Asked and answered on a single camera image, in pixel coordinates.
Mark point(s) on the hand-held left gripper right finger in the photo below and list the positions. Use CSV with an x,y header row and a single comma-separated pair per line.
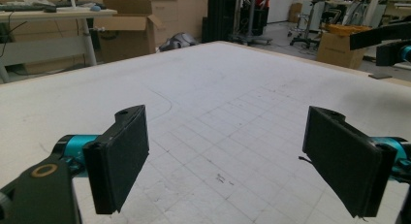
x,y
345,166

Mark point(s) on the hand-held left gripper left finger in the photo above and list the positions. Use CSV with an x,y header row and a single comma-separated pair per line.
x,y
116,159

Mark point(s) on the cardboard box with yellow filling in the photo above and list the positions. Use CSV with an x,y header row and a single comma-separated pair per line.
x,y
336,49

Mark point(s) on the small cardboard box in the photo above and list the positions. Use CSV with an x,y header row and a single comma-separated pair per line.
x,y
295,12

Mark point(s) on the open cardboard box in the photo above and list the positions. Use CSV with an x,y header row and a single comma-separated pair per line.
x,y
129,39

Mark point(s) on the grey metal stand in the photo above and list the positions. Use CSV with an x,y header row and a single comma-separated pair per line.
x,y
251,20

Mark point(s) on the grey backpack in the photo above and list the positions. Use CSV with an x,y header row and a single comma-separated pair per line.
x,y
177,41

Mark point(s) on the white foam mat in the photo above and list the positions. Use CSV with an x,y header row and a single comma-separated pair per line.
x,y
226,75

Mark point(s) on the blue computer mouse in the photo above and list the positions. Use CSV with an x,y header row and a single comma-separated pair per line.
x,y
96,8

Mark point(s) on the white-legged desk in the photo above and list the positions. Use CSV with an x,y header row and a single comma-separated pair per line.
x,y
48,15

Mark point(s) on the black rack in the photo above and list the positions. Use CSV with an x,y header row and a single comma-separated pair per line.
x,y
219,14

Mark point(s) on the wooden drawer cabinets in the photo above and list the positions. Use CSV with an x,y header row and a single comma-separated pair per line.
x,y
181,10

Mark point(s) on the dark keyboard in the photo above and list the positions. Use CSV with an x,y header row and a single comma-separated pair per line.
x,y
25,7

